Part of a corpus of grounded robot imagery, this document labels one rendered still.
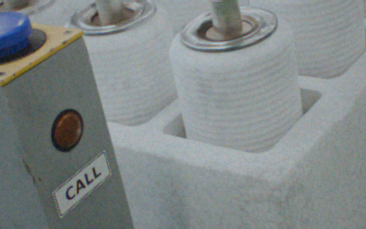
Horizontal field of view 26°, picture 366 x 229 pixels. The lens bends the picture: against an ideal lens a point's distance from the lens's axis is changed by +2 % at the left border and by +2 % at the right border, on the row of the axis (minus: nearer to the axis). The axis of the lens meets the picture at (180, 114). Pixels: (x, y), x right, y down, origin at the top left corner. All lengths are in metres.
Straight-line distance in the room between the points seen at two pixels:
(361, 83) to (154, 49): 0.17
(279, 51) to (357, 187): 0.15
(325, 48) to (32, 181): 0.30
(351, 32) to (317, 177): 0.15
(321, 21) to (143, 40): 0.15
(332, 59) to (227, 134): 0.13
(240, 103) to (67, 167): 0.15
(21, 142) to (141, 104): 0.21
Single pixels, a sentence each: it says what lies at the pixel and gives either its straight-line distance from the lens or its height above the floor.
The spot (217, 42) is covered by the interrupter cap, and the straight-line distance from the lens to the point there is 0.58.
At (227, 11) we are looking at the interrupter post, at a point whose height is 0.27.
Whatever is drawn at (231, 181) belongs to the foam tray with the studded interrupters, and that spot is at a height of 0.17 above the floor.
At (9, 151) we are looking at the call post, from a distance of 0.48.
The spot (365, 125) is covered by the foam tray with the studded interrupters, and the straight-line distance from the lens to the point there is 0.66.
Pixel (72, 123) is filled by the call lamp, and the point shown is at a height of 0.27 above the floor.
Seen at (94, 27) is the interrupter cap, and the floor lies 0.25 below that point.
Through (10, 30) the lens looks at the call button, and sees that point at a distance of 0.47.
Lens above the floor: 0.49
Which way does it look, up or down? 29 degrees down
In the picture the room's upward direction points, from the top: 12 degrees counter-clockwise
